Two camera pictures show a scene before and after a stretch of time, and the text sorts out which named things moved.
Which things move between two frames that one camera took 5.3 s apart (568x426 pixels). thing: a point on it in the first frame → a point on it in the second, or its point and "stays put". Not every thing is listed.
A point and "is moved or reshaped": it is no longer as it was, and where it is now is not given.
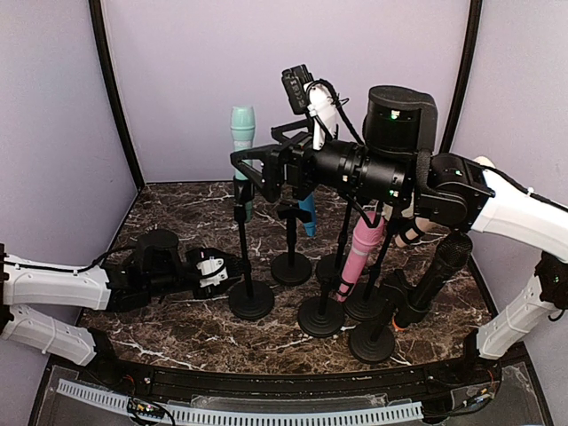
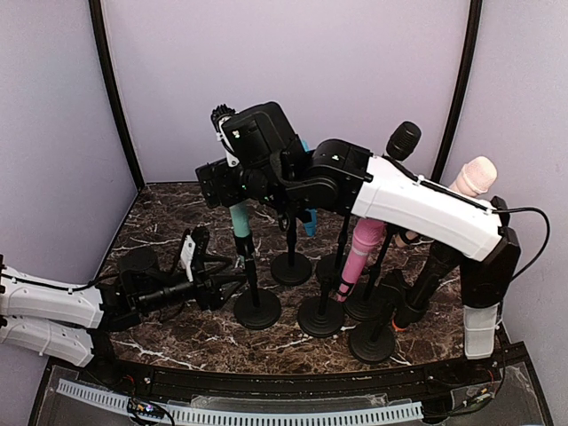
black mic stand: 322,316 stays put
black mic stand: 329,266 stays put
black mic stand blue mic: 291,268 stays put
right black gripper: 296,151 → 212,178
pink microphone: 366,241 stays put
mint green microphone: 242,121 is moved or reshaped
